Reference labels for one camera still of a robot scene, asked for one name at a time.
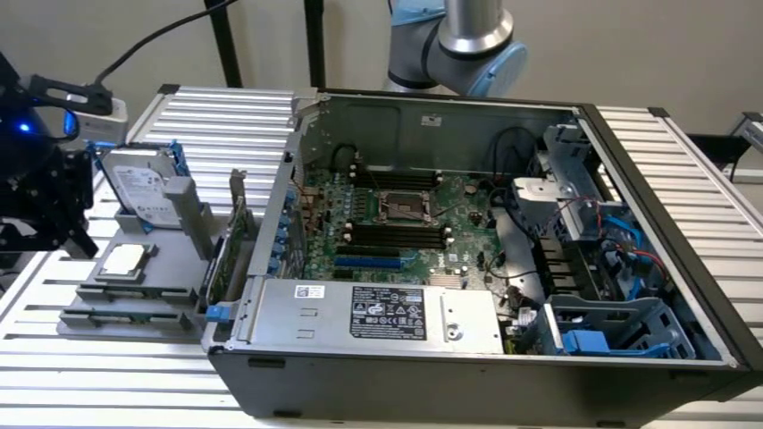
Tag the blue disk bay clip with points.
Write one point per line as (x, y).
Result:
(587, 343)

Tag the green motherboard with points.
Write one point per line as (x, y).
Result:
(459, 250)

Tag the silver metal drive cage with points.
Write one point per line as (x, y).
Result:
(566, 156)

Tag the silver aluminium frame piece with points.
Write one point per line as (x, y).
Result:
(749, 129)

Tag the silver hard disk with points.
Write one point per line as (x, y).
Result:
(141, 183)

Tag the black open PC case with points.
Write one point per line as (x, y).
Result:
(453, 384)

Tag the silver power supply unit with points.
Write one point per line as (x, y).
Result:
(334, 322)

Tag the green graphics card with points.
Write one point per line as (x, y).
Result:
(235, 241)

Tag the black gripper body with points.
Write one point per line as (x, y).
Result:
(30, 179)

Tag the white case sticker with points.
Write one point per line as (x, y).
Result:
(430, 120)

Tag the black stand pole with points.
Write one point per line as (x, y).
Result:
(317, 40)
(227, 40)

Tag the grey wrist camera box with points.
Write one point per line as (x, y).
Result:
(105, 123)

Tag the blue case latch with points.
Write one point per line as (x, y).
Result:
(218, 312)

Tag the grey disk bay cage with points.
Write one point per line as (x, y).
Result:
(650, 322)

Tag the CPU socket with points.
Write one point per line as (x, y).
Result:
(406, 206)

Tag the blue expansion slot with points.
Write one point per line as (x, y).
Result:
(365, 262)

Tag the green RAM stick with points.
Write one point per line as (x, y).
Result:
(122, 318)
(134, 291)

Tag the gold chipset heatsink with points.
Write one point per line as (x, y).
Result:
(447, 281)

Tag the black RAM slot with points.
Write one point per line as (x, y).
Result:
(397, 225)
(397, 176)
(397, 236)
(397, 180)
(397, 185)
(397, 171)
(397, 242)
(397, 231)

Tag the black long expansion slot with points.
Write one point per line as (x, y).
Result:
(367, 251)

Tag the black short expansion slot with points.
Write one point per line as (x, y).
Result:
(347, 275)

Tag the grey parts rack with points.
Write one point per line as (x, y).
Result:
(173, 263)

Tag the silver CPU chip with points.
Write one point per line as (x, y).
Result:
(127, 261)

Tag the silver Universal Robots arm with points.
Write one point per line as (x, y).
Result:
(471, 31)

